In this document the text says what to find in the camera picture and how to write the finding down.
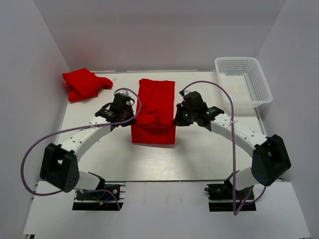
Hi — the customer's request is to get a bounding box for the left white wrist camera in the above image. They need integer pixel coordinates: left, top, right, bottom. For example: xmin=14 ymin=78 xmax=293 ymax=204
xmin=115 ymin=90 xmax=131 ymax=99

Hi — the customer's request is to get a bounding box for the folded red t shirt stack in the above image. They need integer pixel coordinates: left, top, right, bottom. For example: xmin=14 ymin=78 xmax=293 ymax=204
xmin=62 ymin=68 xmax=113 ymax=103

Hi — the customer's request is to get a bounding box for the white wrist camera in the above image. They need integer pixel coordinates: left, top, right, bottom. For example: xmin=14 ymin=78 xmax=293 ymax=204
xmin=115 ymin=90 xmax=131 ymax=99
xmin=179 ymin=90 xmax=191 ymax=98

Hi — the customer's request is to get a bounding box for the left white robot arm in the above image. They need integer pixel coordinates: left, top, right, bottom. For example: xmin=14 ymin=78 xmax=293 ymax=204
xmin=40 ymin=93 xmax=137 ymax=199

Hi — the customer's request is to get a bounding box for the white plastic basket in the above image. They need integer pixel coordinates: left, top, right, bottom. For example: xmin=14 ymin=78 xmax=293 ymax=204
xmin=214 ymin=57 xmax=273 ymax=110

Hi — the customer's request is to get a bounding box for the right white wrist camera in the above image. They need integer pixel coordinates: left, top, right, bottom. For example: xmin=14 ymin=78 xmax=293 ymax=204
xmin=179 ymin=90 xmax=191 ymax=98

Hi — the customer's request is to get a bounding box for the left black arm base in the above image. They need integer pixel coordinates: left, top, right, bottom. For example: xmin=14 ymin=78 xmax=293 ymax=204
xmin=72 ymin=182 xmax=126 ymax=211

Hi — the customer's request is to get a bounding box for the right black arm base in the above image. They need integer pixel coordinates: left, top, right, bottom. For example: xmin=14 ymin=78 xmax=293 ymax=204
xmin=204 ymin=176 xmax=256 ymax=212

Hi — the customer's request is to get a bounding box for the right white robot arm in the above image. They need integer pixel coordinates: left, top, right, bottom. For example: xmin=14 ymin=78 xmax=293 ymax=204
xmin=173 ymin=91 xmax=291 ymax=199

